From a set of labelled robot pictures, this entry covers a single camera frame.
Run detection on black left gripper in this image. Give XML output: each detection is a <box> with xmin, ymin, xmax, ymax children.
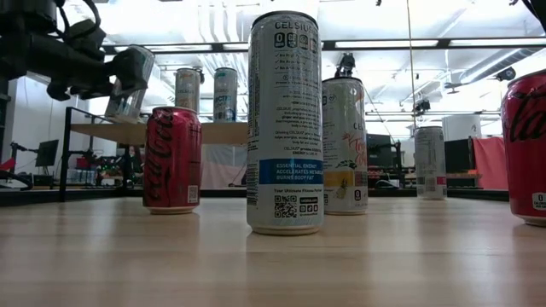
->
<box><xmin>25</xmin><ymin>36</ymin><xmax>149</xmax><ymax>102</ymax></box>

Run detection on Celsius Peach Vibe can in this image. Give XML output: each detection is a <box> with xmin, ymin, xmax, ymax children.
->
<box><xmin>104</xmin><ymin>43</ymin><xmax>157</xmax><ymax>125</ymax></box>

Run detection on Celsius can orange swirl logo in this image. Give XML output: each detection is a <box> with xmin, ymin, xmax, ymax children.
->
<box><xmin>174</xmin><ymin>67</ymin><xmax>202</xmax><ymax>114</ymax></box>

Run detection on Celsius Arctic Vibe can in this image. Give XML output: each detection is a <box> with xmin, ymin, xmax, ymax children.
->
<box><xmin>212</xmin><ymin>67</ymin><xmax>239</xmax><ymax>124</ymax></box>

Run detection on Celsius Tropical Vibe can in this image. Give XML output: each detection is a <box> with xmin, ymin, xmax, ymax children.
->
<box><xmin>322</xmin><ymin>77</ymin><xmax>369</xmax><ymax>217</ymax></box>

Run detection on red Coca-Cola can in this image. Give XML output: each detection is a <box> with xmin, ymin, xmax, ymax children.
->
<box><xmin>500</xmin><ymin>69</ymin><xmax>546</xmax><ymax>228</ymax></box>
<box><xmin>142</xmin><ymin>106</ymin><xmax>203</xmax><ymax>216</ymax></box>

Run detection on wooden shelf board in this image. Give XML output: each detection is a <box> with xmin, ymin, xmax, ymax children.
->
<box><xmin>70</xmin><ymin>122</ymin><xmax>249</xmax><ymax>147</ymax></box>

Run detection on ceiling light strip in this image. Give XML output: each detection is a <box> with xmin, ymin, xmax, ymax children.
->
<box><xmin>334</xmin><ymin>39</ymin><xmax>440</xmax><ymax>49</ymax></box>
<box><xmin>155</xmin><ymin>43</ymin><xmax>214</xmax><ymax>53</ymax></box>
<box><xmin>450</xmin><ymin>38</ymin><xmax>546</xmax><ymax>47</ymax></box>

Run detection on small black monitor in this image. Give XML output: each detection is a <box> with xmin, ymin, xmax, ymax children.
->
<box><xmin>34</xmin><ymin>139</ymin><xmax>60</xmax><ymax>168</ymax></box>

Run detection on white cloth sheet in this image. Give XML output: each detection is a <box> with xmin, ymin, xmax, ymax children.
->
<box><xmin>199</xmin><ymin>144</ymin><xmax>248</xmax><ymax>191</ymax></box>

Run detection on white Celsius can blue band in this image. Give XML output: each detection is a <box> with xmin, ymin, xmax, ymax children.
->
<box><xmin>246</xmin><ymin>10</ymin><xmax>324</xmax><ymax>237</ymax></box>

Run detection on black ceiling beam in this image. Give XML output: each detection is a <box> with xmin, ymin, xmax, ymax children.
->
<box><xmin>102</xmin><ymin>38</ymin><xmax>546</xmax><ymax>55</ymax></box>

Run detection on black hanging device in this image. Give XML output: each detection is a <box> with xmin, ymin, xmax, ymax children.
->
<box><xmin>334</xmin><ymin>52</ymin><xmax>357</xmax><ymax>80</ymax></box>

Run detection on black computer monitor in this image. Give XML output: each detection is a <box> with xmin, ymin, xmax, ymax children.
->
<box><xmin>367</xmin><ymin>134</ymin><xmax>402</xmax><ymax>171</ymax></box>

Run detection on thin hanging pole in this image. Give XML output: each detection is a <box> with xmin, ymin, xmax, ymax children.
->
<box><xmin>405</xmin><ymin>0</ymin><xmax>418</xmax><ymax>129</ymax></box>

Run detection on white Celsius can black lid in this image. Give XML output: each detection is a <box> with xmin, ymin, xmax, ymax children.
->
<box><xmin>413</xmin><ymin>125</ymin><xmax>448</xmax><ymax>201</ymax></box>

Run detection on black cabinet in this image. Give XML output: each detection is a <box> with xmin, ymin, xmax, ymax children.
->
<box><xmin>444</xmin><ymin>138</ymin><xmax>474</xmax><ymax>174</ymax></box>

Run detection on red cloth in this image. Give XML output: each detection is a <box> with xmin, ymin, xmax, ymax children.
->
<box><xmin>472</xmin><ymin>136</ymin><xmax>509</xmax><ymax>191</ymax></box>

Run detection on black aluminium table frame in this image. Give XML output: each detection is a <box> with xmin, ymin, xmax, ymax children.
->
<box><xmin>0</xmin><ymin>105</ymin><xmax>511</xmax><ymax>208</ymax></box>

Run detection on black ceiling camera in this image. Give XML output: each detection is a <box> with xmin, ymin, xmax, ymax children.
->
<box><xmin>412</xmin><ymin>97</ymin><xmax>432</xmax><ymax>115</ymax></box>
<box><xmin>494</xmin><ymin>67</ymin><xmax>517</xmax><ymax>83</ymax></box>

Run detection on silver ceiling duct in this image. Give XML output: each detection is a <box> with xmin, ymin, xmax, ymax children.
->
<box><xmin>458</xmin><ymin>46</ymin><xmax>546</xmax><ymax>86</ymax></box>

